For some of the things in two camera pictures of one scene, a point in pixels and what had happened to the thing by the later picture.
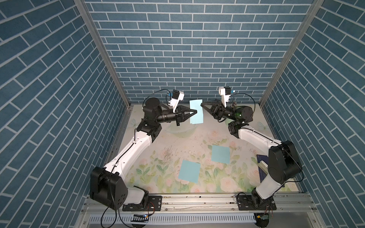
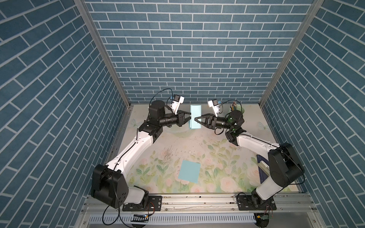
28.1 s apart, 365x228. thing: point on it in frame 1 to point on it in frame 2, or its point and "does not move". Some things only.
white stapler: x=264 y=166 does not move
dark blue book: x=264 y=158 does not move
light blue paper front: x=190 y=171 does not move
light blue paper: x=220 y=154 to x=196 y=111
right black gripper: x=218 y=112 to x=212 y=122
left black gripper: x=178 y=117 does not move
